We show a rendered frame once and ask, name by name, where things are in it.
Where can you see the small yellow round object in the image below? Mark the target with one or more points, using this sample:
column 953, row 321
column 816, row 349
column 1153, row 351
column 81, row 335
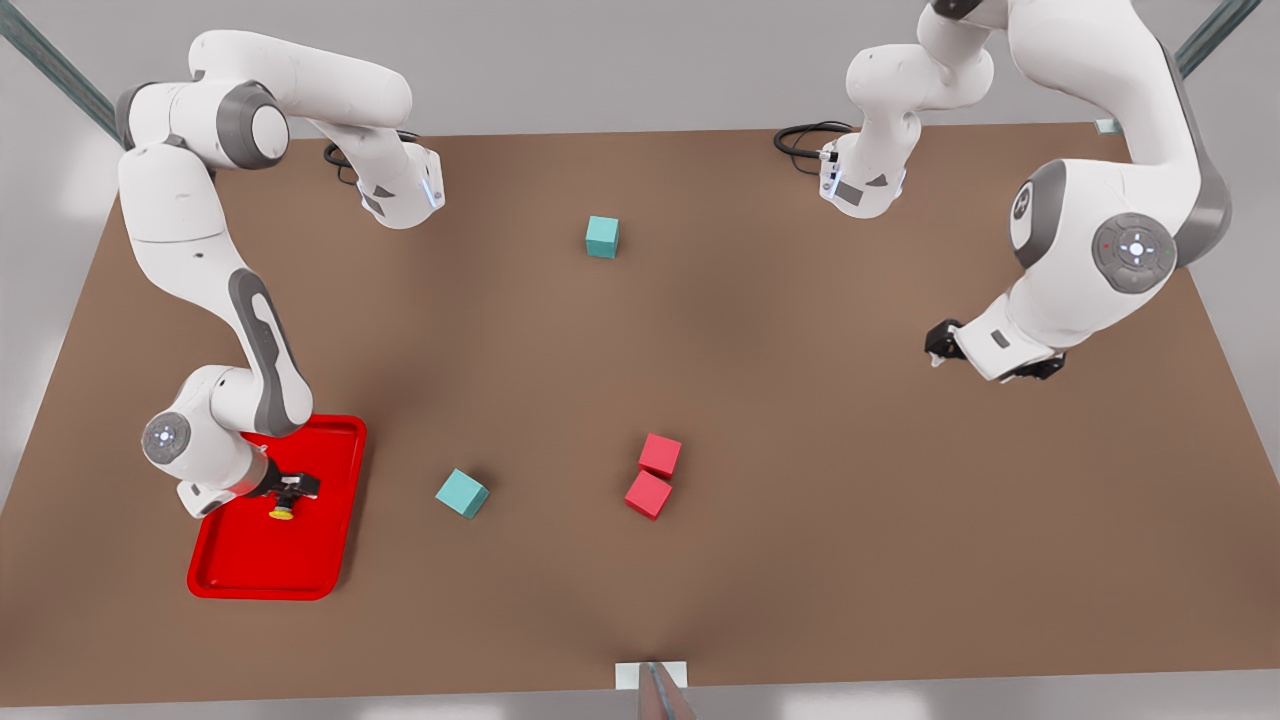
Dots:
column 282, row 514

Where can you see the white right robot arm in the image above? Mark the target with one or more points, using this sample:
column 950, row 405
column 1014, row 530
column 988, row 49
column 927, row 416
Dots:
column 190, row 240

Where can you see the red cube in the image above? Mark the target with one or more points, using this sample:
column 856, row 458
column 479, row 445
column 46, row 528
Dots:
column 648, row 496
column 660, row 456

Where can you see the teal cube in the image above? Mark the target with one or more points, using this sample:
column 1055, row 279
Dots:
column 602, row 238
column 462, row 494

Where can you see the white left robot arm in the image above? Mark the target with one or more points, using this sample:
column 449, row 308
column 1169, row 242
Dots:
column 1120, row 130

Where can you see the silver frame post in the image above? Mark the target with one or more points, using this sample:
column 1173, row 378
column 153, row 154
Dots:
column 1215, row 35
column 665, row 695
column 55, row 65

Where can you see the pale frame post foot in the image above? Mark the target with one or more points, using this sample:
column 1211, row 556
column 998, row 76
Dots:
column 1107, row 126
column 628, row 674

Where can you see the red plastic tray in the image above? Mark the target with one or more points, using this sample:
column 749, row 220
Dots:
column 290, row 560

